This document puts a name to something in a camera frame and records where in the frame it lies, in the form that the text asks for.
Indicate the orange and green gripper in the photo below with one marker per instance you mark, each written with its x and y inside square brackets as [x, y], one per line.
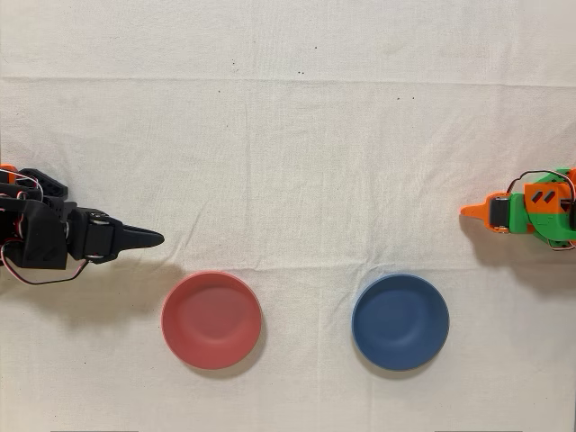
[498, 213]

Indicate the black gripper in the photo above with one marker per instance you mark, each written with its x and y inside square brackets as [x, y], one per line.
[100, 238]

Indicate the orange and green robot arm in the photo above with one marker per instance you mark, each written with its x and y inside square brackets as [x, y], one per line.
[549, 216]

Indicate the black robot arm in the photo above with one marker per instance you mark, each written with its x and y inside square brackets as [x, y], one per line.
[40, 234]

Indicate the pink bowl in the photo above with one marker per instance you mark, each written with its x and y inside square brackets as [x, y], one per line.
[211, 319]

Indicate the blue bowl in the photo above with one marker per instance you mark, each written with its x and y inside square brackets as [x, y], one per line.
[400, 321]

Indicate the orange base clamp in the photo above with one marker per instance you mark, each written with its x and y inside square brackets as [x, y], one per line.
[5, 168]

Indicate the white tablecloth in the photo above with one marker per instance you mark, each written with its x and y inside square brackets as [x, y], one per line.
[288, 157]

